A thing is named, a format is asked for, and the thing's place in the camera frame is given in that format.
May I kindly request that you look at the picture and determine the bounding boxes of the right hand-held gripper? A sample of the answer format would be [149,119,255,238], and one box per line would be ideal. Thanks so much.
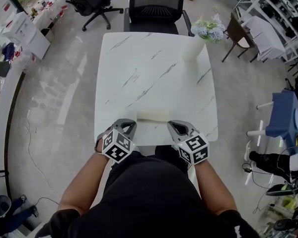
[166,119,211,166]

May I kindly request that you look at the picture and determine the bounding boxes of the black round base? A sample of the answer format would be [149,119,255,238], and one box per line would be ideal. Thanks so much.
[265,177,298,197]

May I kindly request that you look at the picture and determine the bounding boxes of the white floor cable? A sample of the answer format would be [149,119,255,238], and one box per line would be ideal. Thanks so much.
[19,117,63,200]

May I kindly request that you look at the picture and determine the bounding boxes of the grey round bin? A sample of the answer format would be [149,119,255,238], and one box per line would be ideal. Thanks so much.
[0,194,12,220]

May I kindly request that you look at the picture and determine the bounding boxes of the black folded bag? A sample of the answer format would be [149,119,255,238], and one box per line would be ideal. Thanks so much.
[0,60,11,78]

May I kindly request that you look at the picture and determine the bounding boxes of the blue cloth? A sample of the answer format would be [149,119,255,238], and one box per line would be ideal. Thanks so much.
[1,42,16,61]

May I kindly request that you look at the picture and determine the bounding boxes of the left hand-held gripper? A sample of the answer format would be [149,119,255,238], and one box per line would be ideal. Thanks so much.
[101,118,138,164]

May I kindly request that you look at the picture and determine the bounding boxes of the white cloth-covered table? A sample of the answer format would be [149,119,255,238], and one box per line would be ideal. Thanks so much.
[240,15,287,62]

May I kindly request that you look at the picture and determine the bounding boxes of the white vase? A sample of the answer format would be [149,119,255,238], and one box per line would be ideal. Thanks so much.
[181,36,206,62]

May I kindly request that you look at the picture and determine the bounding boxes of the blue cloth-covered table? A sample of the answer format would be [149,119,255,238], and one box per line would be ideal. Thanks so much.
[247,89,298,156]

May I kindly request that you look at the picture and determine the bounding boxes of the white water dispenser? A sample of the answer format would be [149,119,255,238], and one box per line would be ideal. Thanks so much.
[1,11,52,60]

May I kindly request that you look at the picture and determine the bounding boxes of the brown chair with cushion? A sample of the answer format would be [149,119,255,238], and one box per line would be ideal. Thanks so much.
[222,12,259,63]

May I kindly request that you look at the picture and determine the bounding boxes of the pale blue flower bouquet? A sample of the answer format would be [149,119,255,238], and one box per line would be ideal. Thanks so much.
[190,13,226,44]

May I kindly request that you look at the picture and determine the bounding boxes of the person's right forearm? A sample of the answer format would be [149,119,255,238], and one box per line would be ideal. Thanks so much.
[192,161,236,214]

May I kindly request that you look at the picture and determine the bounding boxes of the white shelving rack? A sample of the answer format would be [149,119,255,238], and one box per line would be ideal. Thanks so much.
[232,0,298,61]

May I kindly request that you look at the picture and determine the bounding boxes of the person's left forearm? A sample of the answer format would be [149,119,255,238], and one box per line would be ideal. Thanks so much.
[58,155,112,214]

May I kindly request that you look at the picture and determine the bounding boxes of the clear water dispenser bottle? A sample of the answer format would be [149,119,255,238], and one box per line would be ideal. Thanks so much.
[0,0,17,26]

